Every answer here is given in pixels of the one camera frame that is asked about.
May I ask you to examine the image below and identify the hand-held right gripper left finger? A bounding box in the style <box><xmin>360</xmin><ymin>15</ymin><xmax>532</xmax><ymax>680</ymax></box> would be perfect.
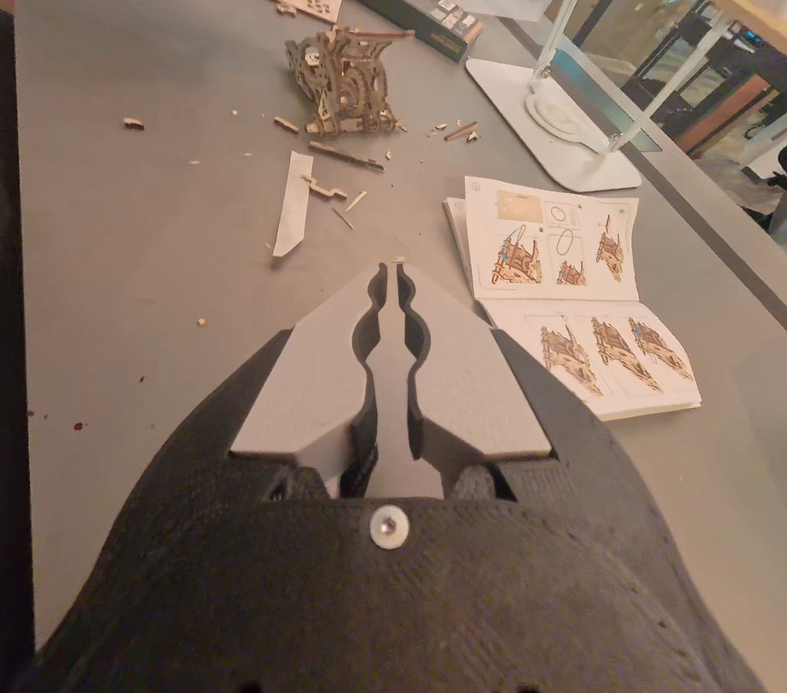
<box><xmin>229</xmin><ymin>261</ymin><xmax>389</xmax><ymax>500</ymax></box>

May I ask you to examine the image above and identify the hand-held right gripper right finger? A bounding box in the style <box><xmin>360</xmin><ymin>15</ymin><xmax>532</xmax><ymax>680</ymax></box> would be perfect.
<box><xmin>397</xmin><ymin>262</ymin><xmax>552</xmax><ymax>486</ymax></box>

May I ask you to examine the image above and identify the wooden mechanical model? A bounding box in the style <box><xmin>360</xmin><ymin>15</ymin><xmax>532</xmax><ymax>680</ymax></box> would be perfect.
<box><xmin>284</xmin><ymin>27</ymin><xmax>416</xmax><ymax>138</ymax></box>

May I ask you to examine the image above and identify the illustrated instruction booklet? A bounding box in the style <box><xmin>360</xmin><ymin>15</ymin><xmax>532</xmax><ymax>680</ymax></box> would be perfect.
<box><xmin>444</xmin><ymin>176</ymin><xmax>703</xmax><ymax>422</ymax></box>

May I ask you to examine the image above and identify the white paper strip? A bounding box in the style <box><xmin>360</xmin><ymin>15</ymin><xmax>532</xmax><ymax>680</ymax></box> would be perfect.
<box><xmin>272</xmin><ymin>150</ymin><xmax>315</xmax><ymax>258</ymax></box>

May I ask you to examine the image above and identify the zigzag wooden piece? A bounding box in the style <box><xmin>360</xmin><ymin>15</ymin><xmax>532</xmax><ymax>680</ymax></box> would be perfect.
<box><xmin>300</xmin><ymin>174</ymin><xmax>349</xmax><ymax>202</ymax></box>

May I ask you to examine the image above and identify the white document stand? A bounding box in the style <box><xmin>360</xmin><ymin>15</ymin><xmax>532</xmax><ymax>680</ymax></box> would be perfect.
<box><xmin>465</xmin><ymin>0</ymin><xmax>787</xmax><ymax>194</ymax></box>

